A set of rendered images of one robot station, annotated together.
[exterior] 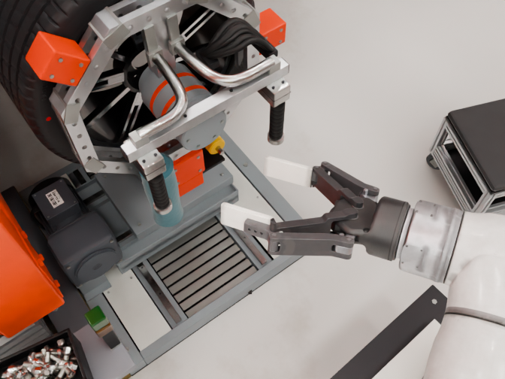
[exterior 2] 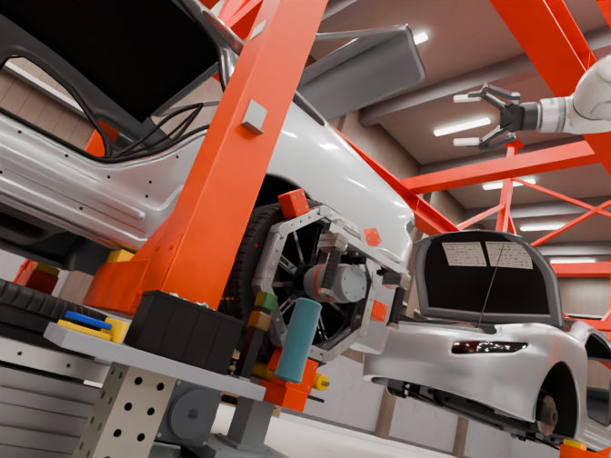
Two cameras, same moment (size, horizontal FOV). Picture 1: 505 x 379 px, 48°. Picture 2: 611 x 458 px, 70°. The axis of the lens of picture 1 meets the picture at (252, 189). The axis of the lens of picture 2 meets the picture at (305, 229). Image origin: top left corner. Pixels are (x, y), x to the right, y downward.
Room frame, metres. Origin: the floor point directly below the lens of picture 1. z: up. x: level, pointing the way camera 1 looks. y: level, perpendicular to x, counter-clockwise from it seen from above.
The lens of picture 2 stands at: (-0.65, 0.31, 0.47)
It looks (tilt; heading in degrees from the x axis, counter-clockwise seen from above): 19 degrees up; 1
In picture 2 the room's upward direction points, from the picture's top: 17 degrees clockwise
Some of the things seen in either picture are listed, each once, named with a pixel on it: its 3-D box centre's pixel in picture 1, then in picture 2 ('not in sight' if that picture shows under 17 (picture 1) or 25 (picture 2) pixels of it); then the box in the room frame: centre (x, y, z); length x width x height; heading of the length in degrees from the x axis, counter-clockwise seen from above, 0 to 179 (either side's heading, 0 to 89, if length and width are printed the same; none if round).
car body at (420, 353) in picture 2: not in sight; (536, 370); (4.77, -2.84, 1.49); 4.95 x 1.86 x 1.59; 126
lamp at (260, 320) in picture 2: (101, 325); (259, 321); (0.43, 0.36, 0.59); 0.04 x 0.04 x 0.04; 36
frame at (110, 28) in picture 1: (166, 86); (321, 283); (0.96, 0.22, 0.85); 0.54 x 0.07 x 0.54; 126
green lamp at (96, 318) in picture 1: (96, 318); (265, 301); (0.43, 0.36, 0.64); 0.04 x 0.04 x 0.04; 36
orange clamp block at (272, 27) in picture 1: (264, 31); (373, 310); (1.15, -0.03, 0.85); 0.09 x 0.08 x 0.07; 126
